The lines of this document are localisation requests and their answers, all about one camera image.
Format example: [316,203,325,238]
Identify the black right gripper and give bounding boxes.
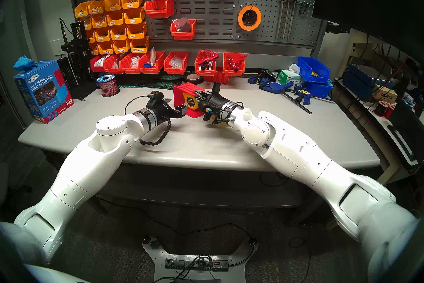
[194,82,244,126]

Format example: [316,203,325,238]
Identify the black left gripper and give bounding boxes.
[148,98,189,127]

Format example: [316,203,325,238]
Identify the crimson plastic storage bin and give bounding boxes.
[173,82,206,119]

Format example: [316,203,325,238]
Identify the yellow tape measure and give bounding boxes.
[183,93,199,110]

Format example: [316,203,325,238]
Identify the green white tissue box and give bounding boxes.
[277,63,304,86]

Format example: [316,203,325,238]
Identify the blue cleaning cloths box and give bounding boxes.
[14,60,74,124]

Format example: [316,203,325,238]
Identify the dark blue storage box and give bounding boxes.
[342,63,387,101]

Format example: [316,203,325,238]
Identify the brown cardboard box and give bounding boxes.
[373,87,398,105]

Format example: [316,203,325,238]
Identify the red plastic parts bin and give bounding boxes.
[164,52,189,75]
[171,19,197,41]
[194,53,217,76]
[103,54,124,74]
[223,53,246,76]
[90,55,107,72]
[203,67,231,84]
[144,0,175,19]
[119,53,142,74]
[138,52,165,74]

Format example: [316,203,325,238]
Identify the green cutting mat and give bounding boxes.
[118,74,184,89]

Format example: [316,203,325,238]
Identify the orange tape roll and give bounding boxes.
[238,5,262,31]

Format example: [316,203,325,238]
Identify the blue bar clamp yellow label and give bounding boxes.
[283,86,313,115]

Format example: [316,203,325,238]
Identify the blue plastic bin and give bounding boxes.
[297,56,331,84]
[303,79,334,98]

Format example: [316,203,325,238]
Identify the black metal stand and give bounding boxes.
[57,22,98,100]

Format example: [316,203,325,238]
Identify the black soldering pen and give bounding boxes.
[59,18,69,44]

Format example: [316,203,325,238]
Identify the blue cloth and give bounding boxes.
[13,55,38,71]

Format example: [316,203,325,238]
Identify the black power strip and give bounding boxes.
[165,258,230,272]

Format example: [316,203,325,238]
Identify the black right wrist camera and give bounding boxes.
[202,104,217,121]

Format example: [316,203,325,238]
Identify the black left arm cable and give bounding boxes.
[139,119,172,146]

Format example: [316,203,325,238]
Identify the thin black left camera cable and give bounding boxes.
[124,95,151,116]

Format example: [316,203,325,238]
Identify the black device with wires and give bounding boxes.
[257,68,278,83]

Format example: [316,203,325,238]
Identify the red wire spool blue label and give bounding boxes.
[97,74,120,98]

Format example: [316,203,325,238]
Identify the grey pegboard wall panel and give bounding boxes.
[68,0,321,50]

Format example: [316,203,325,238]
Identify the black monitor mount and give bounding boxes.
[325,22,351,36]

